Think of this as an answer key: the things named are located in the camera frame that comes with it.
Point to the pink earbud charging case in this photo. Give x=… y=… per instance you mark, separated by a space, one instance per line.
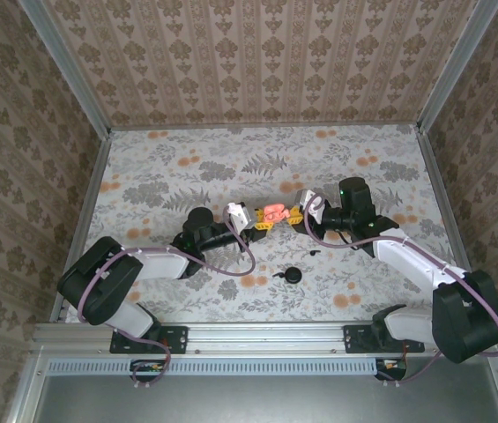
x=275 y=212

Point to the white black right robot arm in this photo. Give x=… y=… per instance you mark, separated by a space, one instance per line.
x=407 y=260

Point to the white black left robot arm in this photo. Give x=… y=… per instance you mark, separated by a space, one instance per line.
x=165 y=264

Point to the floral tablecloth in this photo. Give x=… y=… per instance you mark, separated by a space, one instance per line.
x=187 y=150

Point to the grey metal sheet panel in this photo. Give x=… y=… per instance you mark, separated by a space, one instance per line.
x=266 y=401

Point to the aluminium table side rail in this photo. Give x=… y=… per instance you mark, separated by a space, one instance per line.
x=440 y=194
x=94 y=194

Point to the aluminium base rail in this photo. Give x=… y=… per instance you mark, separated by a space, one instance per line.
x=266 y=337

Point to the aluminium frame post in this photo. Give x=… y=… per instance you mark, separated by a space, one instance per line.
x=68 y=70
x=455 y=66

